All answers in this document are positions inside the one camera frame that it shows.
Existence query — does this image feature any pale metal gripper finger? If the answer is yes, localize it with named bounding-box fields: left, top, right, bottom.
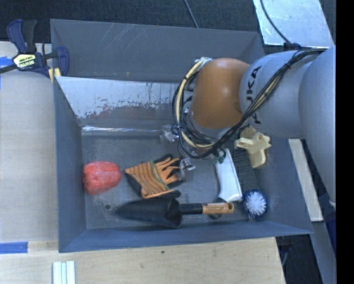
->
left=178, top=156, right=196, bottom=183
left=161, top=124, right=179, bottom=143

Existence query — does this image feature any orange and black work glove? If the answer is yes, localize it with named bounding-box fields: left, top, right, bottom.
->
left=124, top=154, right=184, bottom=199

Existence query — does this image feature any cream plastic cross-shaped fitting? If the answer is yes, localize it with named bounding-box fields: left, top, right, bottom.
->
left=234, top=125, right=272, bottom=169

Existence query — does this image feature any blue and white round brush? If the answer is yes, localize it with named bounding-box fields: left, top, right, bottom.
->
left=242, top=189, right=269, bottom=220

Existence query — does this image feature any red toy bell pepper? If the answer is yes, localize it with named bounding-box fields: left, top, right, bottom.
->
left=82, top=160, right=122, bottom=196

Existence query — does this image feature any grey metal bin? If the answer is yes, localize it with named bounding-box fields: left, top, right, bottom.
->
left=49, top=18, right=314, bottom=253

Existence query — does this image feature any pale wood flat board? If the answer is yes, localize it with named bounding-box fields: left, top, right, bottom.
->
left=0, top=71, right=60, bottom=244

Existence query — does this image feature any black trowel with orange handle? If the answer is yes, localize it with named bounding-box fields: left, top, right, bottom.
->
left=114, top=197, right=235, bottom=229

